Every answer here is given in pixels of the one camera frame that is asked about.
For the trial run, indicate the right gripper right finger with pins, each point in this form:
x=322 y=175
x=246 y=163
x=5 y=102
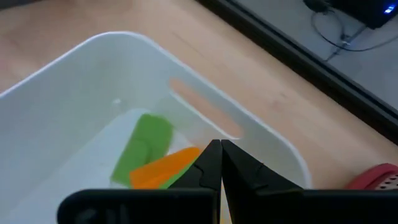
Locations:
x=248 y=180

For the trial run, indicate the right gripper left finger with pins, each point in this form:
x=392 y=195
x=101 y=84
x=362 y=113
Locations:
x=202 y=177

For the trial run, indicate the red and grey container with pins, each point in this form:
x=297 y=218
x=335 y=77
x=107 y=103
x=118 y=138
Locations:
x=373 y=177

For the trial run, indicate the white plastic bin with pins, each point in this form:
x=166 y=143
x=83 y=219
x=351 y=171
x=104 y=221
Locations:
x=62 y=109

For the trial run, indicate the black power strip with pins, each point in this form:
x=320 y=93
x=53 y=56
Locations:
x=367 y=12

